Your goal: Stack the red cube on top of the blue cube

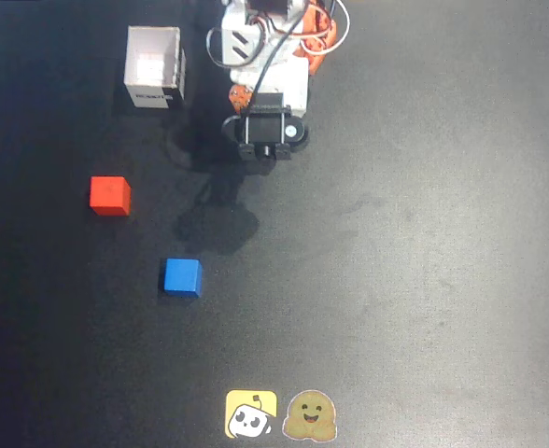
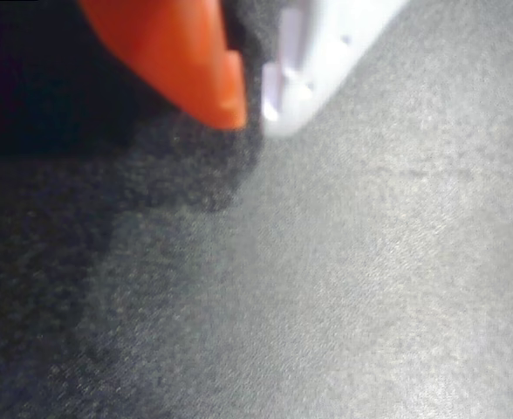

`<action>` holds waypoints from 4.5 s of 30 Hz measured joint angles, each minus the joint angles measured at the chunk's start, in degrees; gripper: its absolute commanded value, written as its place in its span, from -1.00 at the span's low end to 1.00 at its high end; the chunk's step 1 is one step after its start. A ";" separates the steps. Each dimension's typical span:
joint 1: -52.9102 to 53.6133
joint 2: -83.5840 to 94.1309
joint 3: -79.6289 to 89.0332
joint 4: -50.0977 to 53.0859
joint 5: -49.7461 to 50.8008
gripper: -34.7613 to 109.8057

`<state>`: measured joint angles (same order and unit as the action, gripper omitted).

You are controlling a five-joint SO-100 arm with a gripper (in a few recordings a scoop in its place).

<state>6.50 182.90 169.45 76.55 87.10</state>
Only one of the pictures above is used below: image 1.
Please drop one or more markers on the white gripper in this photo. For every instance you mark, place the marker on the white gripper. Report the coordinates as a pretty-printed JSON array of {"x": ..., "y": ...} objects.
[{"x": 288, "y": 89}]

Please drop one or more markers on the red cube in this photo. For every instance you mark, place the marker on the red cube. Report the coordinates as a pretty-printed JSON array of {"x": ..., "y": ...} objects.
[{"x": 108, "y": 195}]

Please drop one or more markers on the orange and white robot arm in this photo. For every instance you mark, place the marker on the orange and white robot arm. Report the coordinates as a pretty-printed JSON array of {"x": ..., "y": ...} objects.
[{"x": 242, "y": 42}]

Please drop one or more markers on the blue cube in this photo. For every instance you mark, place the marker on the blue cube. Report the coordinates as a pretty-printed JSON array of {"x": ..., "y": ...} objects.
[{"x": 182, "y": 276}]

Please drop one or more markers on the white cardboard box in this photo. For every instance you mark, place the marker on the white cardboard box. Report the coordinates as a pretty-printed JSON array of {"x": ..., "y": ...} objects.
[{"x": 150, "y": 60}]

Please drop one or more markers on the black mat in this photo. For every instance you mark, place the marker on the black mat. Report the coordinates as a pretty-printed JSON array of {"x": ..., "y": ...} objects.
[{"x": 396, "y": 233}]

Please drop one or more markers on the yellow robot sticker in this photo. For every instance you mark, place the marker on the yellow robot sticker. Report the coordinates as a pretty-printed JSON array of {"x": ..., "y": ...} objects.
[{"x": 250, "y": 414}]

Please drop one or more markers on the hugging face sticker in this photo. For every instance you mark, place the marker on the hugging face sticker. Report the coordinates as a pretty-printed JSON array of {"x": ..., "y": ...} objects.
[{"x": 309, "y": 415}]

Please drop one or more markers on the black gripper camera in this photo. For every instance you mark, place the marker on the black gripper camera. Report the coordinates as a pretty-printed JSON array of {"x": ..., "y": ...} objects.
[{"x": 265, "y": 128}]

